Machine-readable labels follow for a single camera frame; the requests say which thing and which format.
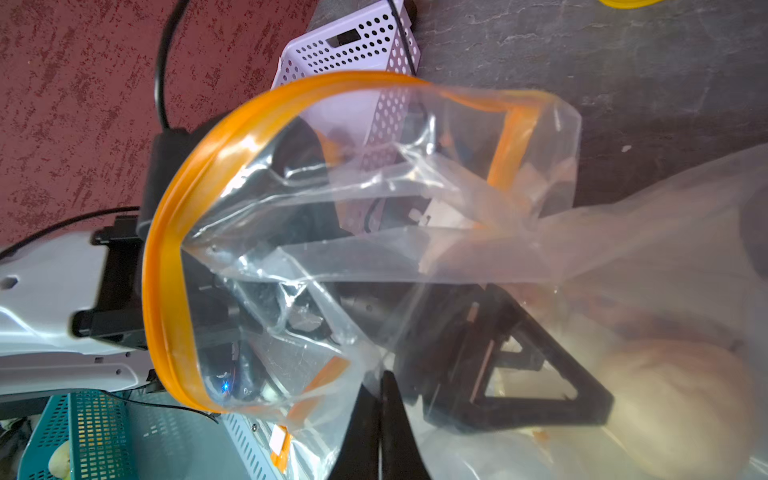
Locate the clear zip-top bag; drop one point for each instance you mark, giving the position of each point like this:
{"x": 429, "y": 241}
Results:
{"x": 683, "y": 260}

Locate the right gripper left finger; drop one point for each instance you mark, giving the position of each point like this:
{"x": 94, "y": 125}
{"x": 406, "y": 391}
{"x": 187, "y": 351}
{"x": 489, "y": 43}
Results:
{"x": 358, "y": 458}

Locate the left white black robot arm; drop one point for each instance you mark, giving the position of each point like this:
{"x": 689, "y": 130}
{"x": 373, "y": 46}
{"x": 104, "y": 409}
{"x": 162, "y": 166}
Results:
{"x": 72, "y": 318}

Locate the yellow pen cup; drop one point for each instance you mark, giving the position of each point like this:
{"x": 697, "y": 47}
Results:
{"x": 629, "y": 4}

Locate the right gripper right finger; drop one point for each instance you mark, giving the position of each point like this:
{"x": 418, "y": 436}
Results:
{"x": 400, "y": 457}

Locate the teal perforated crate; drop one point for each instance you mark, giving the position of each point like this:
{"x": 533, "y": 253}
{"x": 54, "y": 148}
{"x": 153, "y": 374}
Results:
{"x": 93, "y": 429}

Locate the aluminium front rail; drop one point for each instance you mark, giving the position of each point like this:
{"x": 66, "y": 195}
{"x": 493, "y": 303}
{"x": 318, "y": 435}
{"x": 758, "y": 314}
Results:
{"x": 250, "y": 438}

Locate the lilac perforated plastic basket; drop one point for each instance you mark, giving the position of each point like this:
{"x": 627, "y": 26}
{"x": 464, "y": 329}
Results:
{"x": 354, "y": 66}

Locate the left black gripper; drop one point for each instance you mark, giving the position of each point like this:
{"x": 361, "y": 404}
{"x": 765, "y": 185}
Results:
{"x": 212, "y": 266}

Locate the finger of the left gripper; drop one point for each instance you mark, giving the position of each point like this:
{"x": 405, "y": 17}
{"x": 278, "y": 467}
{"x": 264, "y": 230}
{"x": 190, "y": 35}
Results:
{"x": 476, "y": 361}

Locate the beige round fruit left bag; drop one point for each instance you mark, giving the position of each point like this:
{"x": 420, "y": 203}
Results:
{"x": 682, "y": 410}

